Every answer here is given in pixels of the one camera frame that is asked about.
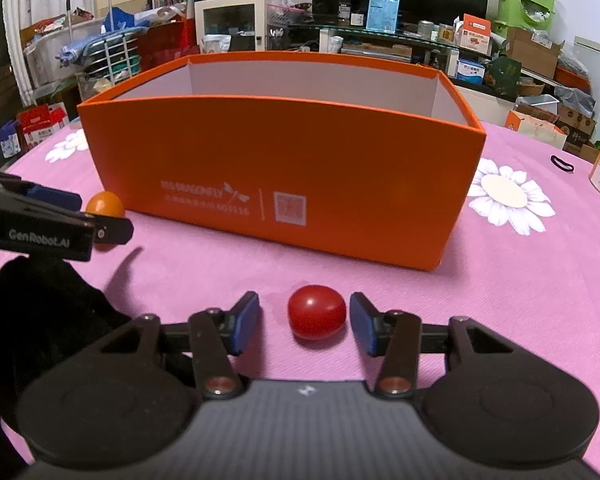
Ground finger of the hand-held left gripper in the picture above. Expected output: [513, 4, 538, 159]
[90, 214, 135, 247]
[7, 177, 84, 212]

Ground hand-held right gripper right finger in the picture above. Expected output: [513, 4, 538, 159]
[349, 291, 512, 398]

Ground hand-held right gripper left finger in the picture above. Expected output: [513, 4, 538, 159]
[99, 290, 262, 403]

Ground small orange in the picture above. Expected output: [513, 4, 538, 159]
[86, 191, 126, 252]

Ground red tomato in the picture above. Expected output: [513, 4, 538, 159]
[287, 285, 347, 341]

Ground orange cardboard box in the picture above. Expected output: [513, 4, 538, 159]
[76, 51, 487, 272]

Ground red and white carton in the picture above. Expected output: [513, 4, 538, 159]
[17, 104, 70, 148]

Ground pink floral tablecloth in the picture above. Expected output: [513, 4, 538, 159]
[0, 120, 600, 480]

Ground red gift bag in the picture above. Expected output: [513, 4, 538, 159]
[137, 17, 201, 73]

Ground white pouch bag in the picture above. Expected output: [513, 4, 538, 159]
[200, 34, 232, 55]

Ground white TV cabinet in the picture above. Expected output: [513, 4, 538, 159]
[287, 22, 516, 107]

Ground orange paper gift bag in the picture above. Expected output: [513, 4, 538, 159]
[504, 109, 568, 150]

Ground white glass-door cabinet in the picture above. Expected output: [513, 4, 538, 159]
[194, 0, 270, 53]

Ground blue and white box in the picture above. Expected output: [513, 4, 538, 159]
[456, 59, 487, 85]

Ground dark green bag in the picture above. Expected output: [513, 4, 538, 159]
[485, 56, 522, 98]

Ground orange and white small box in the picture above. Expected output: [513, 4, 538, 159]
[455, 14, 493, 56]

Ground blue standing card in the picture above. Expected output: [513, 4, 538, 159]
[367, 0, 401, 34]

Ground open brown cardboard box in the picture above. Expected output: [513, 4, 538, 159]
[505, 26, 565, 80]

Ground green stacked bins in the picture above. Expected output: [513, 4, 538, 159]
[494, 0, 558, 41]

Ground wire shopping trolley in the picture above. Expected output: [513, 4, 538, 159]
[60, 0, 143, 101]

